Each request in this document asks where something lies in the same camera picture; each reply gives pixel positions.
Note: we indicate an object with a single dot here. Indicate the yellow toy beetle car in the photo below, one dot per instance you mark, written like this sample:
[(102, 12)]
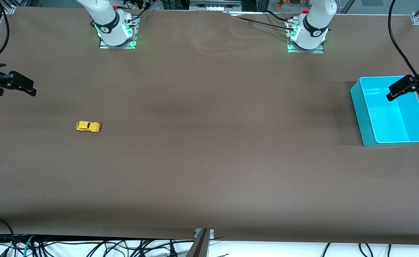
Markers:
[(87, 126)]

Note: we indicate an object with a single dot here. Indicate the turquoise plastic bin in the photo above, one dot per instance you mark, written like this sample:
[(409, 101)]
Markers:
[(391, 121)]

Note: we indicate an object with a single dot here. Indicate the silver metal bracket plate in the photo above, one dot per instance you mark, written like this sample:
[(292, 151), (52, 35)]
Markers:
[(211, 233)]

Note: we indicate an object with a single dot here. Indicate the colourful background objects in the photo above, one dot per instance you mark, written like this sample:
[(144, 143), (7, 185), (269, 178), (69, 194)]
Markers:
[(284, 3)]

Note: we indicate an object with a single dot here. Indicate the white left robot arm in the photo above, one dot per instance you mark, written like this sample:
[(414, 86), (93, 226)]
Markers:
[(312, 21)]

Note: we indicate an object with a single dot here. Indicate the grey diagonal metal bar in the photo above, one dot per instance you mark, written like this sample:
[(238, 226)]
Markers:
[(198, 248)]

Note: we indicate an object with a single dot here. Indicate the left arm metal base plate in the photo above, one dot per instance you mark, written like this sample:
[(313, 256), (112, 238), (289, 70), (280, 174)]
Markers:
[(318, 51)]

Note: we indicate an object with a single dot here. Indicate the brown table mat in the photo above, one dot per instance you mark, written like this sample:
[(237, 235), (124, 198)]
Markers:
[(209, 142)]

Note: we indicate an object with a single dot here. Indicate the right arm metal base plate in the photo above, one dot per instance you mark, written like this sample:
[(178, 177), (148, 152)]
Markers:
[(118, 46)]

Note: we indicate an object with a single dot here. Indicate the grey background device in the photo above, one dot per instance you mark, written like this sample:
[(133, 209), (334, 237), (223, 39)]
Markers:
[(214, 5)]

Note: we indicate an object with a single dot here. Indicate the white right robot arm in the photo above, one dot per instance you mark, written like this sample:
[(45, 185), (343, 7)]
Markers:
[(107, 21)]

